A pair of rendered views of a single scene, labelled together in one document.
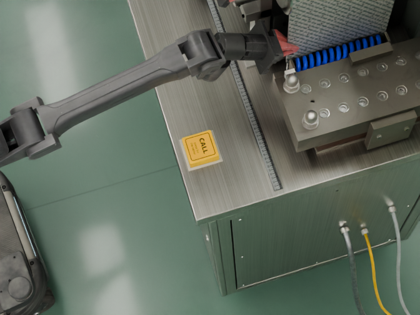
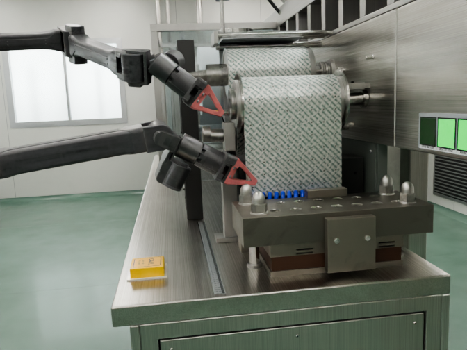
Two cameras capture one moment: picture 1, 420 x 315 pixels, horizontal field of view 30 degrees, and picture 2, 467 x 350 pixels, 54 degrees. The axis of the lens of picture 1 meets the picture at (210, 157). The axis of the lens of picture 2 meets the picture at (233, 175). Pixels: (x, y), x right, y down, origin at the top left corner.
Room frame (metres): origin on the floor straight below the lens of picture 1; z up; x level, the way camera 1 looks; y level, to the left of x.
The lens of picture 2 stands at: (-0.21, -0.21, 1.26)
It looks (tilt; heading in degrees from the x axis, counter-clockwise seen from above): 9 degrees down; 2
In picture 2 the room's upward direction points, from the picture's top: 2 degrees counter-clockwise
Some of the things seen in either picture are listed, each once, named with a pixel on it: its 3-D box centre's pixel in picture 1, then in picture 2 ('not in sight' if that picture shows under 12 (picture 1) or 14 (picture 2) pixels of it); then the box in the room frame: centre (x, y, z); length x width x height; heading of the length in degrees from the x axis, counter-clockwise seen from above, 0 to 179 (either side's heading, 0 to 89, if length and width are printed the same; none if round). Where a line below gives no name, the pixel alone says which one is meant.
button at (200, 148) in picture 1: (200, 149); (147, 267); (0.72, 0.02, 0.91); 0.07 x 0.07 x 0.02; 10
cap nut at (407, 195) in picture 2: not in sight; (407, 192); (0.75, -0.54, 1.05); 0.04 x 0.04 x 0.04
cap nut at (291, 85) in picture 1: (292, 81); (246, 193); (0.79, -0.20, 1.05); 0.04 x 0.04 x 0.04
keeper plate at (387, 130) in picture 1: (390, 130); (350, 244); (0.68, -0.40, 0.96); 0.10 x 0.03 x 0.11; 100
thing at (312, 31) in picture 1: (339, 25); (294, 162); (0.88, -0.31, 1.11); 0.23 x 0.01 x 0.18; 100
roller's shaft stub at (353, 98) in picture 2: not in sight; (352, 98); (0.97, -0.47, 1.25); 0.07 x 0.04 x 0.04; 100
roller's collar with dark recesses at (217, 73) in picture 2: not in sight; (216, 75); (1.16, -0.12, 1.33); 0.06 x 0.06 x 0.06; 10
